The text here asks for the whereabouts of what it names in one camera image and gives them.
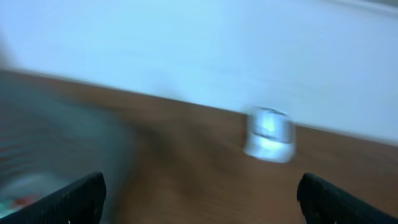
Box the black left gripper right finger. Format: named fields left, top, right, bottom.
left=297, top=173, right=397, bottom=224

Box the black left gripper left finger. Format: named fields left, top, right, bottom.
left=1, top=172, right=106, bottom=224

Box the white barcode scanner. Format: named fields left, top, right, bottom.
left=244, top=106, right=295, bottom=164

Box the grey plastic shopping basket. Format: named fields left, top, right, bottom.
left=1, top=75, right=132, bottom=221

